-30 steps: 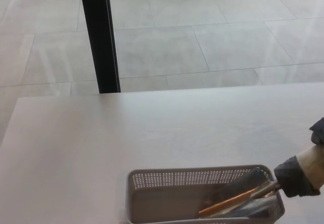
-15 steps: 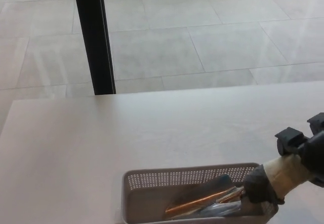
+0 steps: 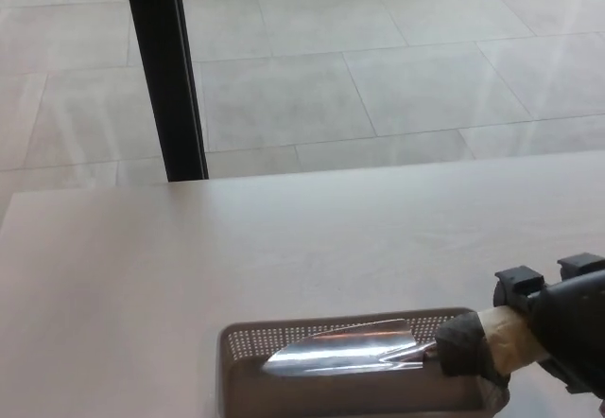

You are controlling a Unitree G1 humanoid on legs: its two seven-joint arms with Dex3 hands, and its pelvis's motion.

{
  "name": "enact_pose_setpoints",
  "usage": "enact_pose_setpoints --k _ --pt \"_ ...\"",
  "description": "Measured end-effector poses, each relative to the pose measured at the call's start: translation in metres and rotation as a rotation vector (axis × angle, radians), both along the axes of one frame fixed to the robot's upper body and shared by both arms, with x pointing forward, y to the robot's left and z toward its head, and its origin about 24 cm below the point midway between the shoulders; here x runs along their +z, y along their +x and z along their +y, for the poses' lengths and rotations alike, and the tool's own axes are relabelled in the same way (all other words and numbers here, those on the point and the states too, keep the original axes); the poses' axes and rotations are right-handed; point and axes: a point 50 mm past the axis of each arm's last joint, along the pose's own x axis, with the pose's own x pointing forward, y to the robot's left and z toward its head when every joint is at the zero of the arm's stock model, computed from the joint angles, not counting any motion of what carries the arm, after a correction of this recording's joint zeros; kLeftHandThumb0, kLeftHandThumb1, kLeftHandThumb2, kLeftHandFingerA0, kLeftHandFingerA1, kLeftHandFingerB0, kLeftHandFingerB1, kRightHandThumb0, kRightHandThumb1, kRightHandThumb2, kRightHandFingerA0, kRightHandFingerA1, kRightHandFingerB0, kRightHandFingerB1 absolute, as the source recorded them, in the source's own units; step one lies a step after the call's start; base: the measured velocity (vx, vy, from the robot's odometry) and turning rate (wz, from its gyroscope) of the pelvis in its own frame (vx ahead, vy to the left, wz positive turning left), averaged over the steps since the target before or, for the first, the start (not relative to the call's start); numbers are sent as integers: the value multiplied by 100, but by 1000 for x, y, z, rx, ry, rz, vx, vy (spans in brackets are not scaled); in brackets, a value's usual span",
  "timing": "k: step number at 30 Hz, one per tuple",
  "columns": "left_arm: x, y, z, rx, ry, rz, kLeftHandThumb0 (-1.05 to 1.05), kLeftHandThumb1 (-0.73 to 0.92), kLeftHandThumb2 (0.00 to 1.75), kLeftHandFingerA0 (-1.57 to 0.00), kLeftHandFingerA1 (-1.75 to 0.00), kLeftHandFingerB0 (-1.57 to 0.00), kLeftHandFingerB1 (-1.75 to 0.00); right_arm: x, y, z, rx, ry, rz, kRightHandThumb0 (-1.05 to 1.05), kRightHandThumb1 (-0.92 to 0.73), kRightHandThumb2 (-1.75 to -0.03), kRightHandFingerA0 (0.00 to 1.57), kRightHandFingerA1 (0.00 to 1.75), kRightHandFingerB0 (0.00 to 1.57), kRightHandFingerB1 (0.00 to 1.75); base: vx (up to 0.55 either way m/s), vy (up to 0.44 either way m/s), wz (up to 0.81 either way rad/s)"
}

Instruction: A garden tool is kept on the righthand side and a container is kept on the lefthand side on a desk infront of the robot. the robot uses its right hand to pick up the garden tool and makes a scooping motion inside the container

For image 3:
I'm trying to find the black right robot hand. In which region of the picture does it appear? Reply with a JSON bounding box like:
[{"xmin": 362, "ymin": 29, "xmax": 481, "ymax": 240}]
[{"xmin": 492, "ymin": 252, "xmax": 605, "ymax": 401}]

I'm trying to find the steel garden trowel taped handle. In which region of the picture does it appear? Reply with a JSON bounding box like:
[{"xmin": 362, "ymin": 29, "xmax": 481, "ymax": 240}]
[{"xmin": 261, "ymin": 306, "xmax": 550, "ymax": 400}]

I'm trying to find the grey perforated plastic basket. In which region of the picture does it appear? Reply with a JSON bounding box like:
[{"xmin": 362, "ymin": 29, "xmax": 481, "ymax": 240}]
[{"xmin": 216, "ymin": 306, "xmax": 510, "ymax": 418}]

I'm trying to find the black vertical window frame post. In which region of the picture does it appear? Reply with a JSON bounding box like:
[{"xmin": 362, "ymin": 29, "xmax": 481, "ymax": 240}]
[{"xmin": 121, "ymin": 0, "xmax": 210, "ymax": 183}]

